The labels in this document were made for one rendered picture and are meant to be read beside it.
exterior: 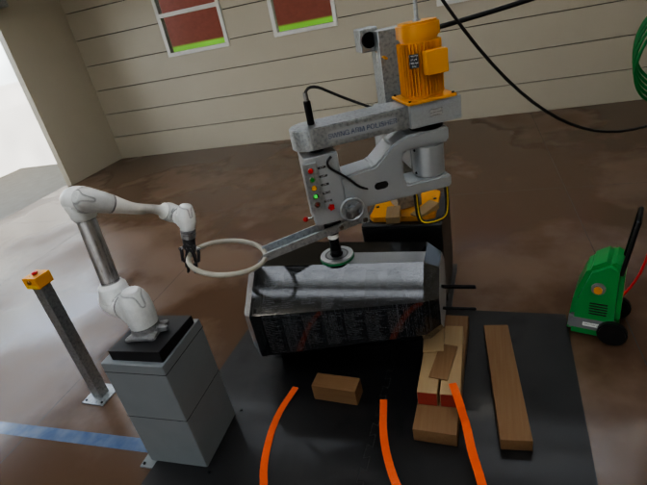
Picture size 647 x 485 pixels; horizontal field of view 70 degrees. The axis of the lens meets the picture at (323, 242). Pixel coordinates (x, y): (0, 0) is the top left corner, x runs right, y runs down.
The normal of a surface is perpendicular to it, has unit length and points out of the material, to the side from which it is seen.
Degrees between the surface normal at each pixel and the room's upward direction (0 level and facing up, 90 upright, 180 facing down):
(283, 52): 90
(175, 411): 90
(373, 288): 45
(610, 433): 0
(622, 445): 0
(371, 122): 90
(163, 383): 90
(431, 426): 0
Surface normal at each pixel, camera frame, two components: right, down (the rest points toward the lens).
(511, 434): -0.18, -0.87
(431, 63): 0.19, 0.42
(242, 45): -0.25, 0.49
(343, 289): -0.30, -0.27
